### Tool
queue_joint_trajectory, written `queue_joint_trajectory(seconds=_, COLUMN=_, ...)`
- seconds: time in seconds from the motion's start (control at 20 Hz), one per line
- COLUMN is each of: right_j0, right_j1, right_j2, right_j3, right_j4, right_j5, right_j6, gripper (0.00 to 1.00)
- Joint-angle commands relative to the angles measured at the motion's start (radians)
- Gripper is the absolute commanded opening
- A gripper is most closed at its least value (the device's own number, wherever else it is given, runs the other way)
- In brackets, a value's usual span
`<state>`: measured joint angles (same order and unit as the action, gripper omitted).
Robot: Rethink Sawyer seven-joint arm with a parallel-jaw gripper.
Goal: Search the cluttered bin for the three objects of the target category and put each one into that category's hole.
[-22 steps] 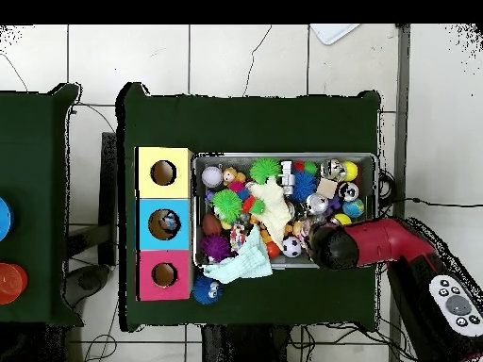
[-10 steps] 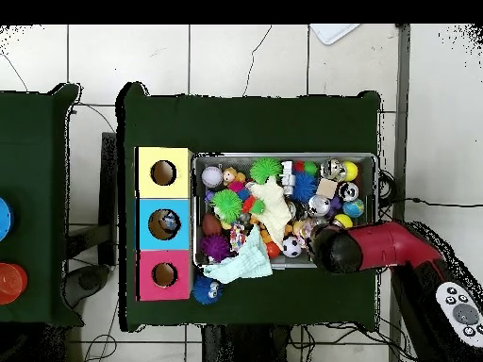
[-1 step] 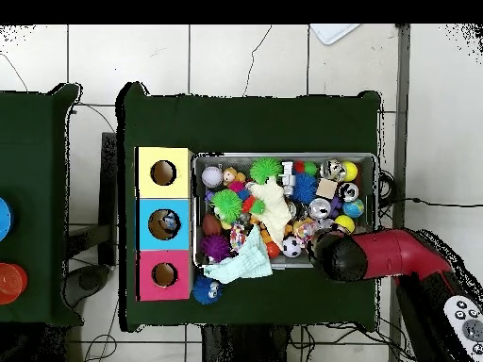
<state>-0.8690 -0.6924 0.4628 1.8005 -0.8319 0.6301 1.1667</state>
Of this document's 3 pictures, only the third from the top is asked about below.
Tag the white tray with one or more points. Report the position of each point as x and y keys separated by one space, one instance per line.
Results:
x=332 y=32

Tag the mint green cloth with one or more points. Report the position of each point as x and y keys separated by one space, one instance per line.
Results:
x=249 y=262

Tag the cream cloth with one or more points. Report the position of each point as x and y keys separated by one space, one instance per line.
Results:
x=273 y=207

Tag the wooden cube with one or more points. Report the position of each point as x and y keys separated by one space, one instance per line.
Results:
x=326 y=188

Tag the wooden box with three holes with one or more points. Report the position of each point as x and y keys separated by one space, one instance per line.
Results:
x=177 y=233

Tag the orange plastic cup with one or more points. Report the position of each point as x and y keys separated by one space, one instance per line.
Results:
x=9 y=281

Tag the white baseball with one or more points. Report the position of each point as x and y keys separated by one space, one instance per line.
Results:
x=211 y=176

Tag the blue round disc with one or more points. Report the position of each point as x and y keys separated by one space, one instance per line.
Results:
x=4 y=218

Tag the large green spiky ball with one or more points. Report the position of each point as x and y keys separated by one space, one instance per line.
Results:
x=226 y=205

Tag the silver toy robot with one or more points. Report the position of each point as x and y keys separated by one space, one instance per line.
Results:
x=288 y=179

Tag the red plastic cup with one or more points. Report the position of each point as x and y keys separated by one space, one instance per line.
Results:
x=25 y=279

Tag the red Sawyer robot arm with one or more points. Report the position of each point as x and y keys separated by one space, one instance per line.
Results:
x=388 y=250

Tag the blue spiky ball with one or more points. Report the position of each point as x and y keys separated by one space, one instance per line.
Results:
x=205 y=292
x=303 y=187

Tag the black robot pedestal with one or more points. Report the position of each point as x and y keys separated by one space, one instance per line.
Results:
x=249 y=347

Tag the yellow ball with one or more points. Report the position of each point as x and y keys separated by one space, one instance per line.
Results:
x=351 y=171

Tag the purple spiky ball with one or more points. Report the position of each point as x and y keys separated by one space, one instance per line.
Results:
x=215 y=247

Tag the silver mesh bin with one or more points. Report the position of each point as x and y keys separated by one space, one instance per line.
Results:
x=241 y=160

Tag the small soccer ball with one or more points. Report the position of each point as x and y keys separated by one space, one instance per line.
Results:
x=292 y=247

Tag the dark green tablecloth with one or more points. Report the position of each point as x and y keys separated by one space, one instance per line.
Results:
x=34 y=151
x=245 y=124

